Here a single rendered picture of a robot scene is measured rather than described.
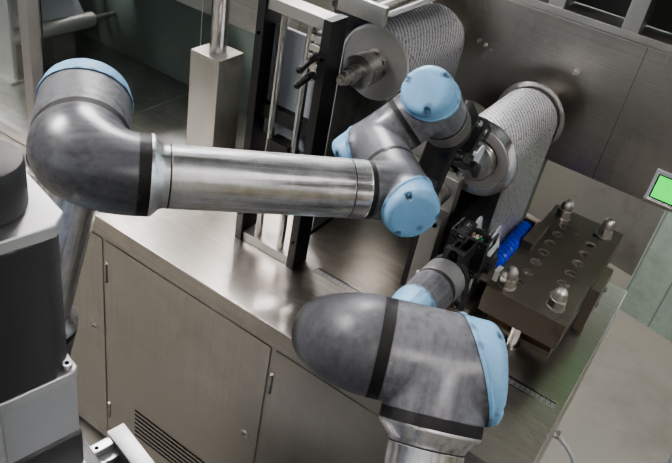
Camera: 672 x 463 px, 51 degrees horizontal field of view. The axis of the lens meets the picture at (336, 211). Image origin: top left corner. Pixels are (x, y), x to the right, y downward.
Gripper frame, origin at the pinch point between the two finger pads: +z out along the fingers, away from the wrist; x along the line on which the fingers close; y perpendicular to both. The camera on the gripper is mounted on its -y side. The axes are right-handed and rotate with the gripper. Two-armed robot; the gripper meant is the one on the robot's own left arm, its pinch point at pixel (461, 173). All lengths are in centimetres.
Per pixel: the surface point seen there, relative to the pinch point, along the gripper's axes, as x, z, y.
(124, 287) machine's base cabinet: 62, 16, -54
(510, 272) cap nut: -14.0, 12.1, -10.8
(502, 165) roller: -5.7, 0.7, 4.5
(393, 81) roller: 19.4, -1.8, 10.1
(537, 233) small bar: -12.7, 28.6, 0.4
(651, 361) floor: -52, 189, -2
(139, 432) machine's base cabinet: 56, 47, -90
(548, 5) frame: 4.6, 14.3, 41.2
